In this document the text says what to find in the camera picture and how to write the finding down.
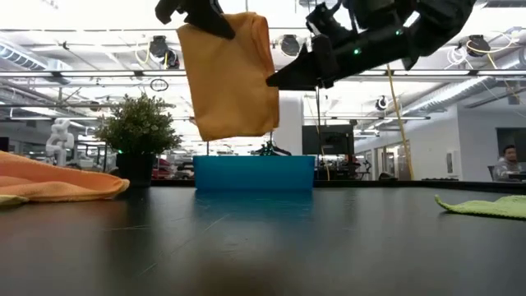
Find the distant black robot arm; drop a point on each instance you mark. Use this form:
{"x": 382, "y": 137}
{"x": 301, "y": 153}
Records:
{"x": 271, "y": 150}

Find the person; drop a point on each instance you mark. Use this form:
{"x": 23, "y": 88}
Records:
{"x": 507, "y": 164}

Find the black screen panel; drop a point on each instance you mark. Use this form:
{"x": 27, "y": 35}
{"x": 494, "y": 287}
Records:
{"x": 328, "y": 140}

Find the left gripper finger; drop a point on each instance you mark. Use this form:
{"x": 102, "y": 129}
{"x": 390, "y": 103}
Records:
{"x": 215, "y": 26}

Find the yellow microfiber towel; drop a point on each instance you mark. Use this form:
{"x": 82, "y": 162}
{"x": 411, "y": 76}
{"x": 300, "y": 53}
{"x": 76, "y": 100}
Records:
{"x": 12, "y": 200}

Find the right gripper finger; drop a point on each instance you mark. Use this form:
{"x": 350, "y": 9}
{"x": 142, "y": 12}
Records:
{"x": 293, "y": 76}

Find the white wall box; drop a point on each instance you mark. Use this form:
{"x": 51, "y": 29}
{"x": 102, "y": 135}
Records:
{"x": 452, "y": 162}

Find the blue plastic bin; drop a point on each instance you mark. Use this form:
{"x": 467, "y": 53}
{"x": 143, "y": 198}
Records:
{"x": 255, "y": 172}

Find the small potted green plant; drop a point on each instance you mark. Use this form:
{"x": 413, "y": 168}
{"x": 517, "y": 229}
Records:
{"x": 139, "y": 127}

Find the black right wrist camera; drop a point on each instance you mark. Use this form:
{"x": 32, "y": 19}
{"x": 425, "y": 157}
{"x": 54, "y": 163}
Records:
{"x": 326, "y": 22}

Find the green microfiber towel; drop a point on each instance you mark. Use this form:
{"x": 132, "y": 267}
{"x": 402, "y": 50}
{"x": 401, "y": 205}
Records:
{"x": 493, "y": 207}

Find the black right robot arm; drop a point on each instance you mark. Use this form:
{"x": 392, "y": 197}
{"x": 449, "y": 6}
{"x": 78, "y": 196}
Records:
{"x": 444, "y": 24}

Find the white round pillar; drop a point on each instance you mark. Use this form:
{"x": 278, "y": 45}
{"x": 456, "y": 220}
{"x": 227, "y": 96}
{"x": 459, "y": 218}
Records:
{"x": 292, "y": 135}

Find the orange microfiber towel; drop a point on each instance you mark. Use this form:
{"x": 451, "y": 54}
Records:
{"x": 230, "y": 82}
{"x": 61, "y": 181}

